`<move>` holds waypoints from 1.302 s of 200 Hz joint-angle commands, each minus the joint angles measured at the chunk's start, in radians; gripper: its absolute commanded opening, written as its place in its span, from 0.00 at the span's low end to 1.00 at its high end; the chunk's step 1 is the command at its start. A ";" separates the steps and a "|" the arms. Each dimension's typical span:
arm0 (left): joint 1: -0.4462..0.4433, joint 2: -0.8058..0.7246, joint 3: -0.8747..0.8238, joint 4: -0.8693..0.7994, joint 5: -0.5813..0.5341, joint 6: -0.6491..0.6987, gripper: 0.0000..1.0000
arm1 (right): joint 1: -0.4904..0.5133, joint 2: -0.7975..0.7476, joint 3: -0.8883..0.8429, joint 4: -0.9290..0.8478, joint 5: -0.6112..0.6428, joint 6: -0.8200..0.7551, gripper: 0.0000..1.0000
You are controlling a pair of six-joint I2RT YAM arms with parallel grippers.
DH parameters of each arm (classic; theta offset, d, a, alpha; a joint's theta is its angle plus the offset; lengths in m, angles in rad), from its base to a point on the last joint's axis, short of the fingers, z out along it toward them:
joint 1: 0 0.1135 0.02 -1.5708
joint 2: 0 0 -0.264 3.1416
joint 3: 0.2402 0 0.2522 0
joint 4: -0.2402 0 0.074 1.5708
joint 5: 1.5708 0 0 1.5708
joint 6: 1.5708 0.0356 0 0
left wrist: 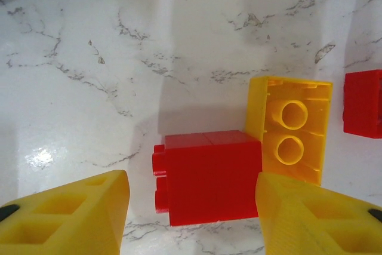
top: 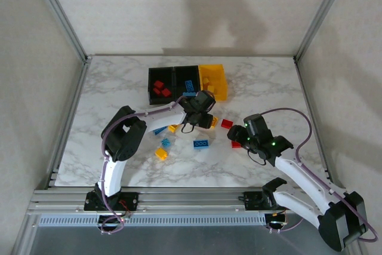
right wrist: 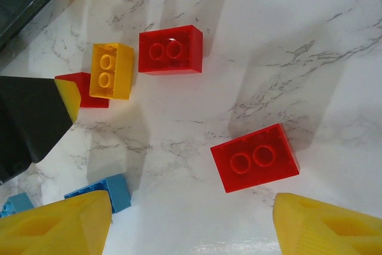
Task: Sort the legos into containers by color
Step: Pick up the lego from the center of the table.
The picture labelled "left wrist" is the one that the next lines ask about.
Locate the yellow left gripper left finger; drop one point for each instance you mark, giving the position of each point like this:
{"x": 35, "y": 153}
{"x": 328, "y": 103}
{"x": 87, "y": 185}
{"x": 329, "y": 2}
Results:
{"x": 59, "y": 225}

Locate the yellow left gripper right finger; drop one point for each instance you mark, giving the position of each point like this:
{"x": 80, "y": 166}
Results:
{"x": 316, "y": 225}

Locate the red lego brick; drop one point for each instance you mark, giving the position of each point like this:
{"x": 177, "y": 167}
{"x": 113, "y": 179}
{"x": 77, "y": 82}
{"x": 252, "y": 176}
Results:
{"x": 364, "y": 105}
{"x": 209, "y": 183}

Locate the plain yellow lego brick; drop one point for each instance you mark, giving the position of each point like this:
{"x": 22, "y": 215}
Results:
{"x": 298, "y": 129}

